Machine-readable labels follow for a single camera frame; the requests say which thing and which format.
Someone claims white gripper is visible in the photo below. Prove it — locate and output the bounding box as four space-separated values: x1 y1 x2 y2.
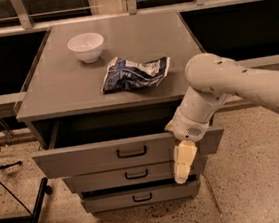
164 107 209 184

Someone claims grey top drawer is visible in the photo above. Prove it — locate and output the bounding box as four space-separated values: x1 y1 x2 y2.
27 100 228 182

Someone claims grey drawer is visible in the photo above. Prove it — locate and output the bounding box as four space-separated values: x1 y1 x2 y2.
27 100 228 182
61 157 210 196
81 180 200 213

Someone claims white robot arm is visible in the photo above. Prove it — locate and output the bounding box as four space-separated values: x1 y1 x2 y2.
165 53 279 184

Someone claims grey drawer cabinet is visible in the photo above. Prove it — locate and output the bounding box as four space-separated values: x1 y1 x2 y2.
17 11 223 213

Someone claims grey middle drawer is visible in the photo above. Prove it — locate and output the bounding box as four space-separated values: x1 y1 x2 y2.
61 157 210 196

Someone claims grey bottom drawer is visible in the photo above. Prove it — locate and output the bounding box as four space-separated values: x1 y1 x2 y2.
81 180 200 213

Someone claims crumpled blue white bag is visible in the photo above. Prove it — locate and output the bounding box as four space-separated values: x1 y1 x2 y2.
102 56 171 92

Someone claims white bowl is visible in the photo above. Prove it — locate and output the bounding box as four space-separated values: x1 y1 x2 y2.
67 32 104 63

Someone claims metal window railing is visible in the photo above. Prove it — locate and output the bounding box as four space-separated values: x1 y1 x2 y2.
0 0 279 112

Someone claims black metal stand leg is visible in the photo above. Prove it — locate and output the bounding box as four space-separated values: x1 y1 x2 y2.
0 178 52 223

